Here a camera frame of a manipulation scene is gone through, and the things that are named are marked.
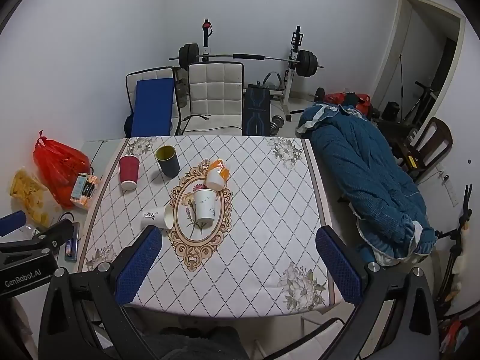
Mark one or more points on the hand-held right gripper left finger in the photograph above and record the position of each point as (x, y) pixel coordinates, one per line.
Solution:
(138, 268)

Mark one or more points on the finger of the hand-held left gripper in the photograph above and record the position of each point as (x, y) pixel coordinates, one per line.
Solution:
(11, 223)
(52, 234)

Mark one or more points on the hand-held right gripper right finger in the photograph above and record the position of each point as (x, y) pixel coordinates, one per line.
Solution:
(339, 268)

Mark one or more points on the white floral paper cup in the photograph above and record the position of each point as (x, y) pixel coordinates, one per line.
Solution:
(205, 205)

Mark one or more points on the white paper cup black print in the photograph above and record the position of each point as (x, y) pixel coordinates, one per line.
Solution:
(155, 218)

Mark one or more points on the red paper cup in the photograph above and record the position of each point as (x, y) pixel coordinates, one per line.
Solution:
(129, 172)

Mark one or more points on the dark cup yellow inside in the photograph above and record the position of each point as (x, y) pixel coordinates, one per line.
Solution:
(168, 162)

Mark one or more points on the orange and white paper cup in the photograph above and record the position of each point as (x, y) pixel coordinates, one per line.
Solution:
(217, 176)

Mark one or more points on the blue flat device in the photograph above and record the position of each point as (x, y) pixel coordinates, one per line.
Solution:
(71, 245)

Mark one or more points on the yellow snack bag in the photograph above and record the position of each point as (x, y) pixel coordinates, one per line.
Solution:
(30, 197)

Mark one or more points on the small colourful box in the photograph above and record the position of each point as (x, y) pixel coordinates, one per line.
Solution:
(84, 191)

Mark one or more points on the red plastic bag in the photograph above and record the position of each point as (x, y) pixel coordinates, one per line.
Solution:
(60, 168)

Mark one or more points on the floral diamond pattern tablecloth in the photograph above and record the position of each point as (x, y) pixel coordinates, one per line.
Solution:
(258, 213)

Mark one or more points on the blue quilt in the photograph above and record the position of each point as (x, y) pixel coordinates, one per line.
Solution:
(356, 165)

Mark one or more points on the black tripod stand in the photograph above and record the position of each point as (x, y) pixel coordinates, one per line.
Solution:
(455, 247)

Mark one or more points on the white power strip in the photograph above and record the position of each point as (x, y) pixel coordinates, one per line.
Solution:
(450, 187)

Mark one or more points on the metal dumbbell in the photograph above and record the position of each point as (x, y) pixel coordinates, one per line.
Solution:
(277, 123)

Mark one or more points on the dark wooden chair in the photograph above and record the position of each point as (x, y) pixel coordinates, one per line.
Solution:
(435, 138)

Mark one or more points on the blue cushion pad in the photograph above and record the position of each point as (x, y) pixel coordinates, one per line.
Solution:
(153, 107)

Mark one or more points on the white padded chair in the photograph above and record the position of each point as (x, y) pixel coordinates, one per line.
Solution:
(150, 73)
(215, 90)

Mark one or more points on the white weight rack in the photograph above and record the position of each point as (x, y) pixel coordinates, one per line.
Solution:
(290, 78)

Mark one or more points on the barbell with black plates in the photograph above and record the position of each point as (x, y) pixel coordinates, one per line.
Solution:
(247, 57)

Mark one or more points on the white door frame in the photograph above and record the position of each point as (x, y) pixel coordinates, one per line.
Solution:
(392, 56)

